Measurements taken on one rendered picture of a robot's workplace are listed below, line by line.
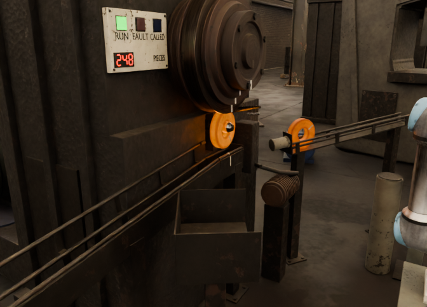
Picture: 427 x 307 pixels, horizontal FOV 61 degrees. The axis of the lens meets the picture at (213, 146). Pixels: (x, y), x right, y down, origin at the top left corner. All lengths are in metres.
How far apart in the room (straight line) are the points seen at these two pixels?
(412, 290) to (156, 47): 1.23
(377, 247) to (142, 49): 1.49
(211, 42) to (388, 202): 1.18
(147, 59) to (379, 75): 3.02
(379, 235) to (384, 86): 2.17
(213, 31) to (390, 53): 2.84
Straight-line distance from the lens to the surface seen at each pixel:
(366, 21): 4.01
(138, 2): 1.23
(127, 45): 1.16
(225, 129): 1.42
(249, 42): 1.33
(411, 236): 1.45
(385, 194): 1.93
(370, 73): 3.98
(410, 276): 1.62
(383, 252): 2.07
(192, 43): 1.20
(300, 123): 1.82
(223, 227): 1.12
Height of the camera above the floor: 1.14
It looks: 16 degrees down
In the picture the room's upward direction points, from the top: straight up
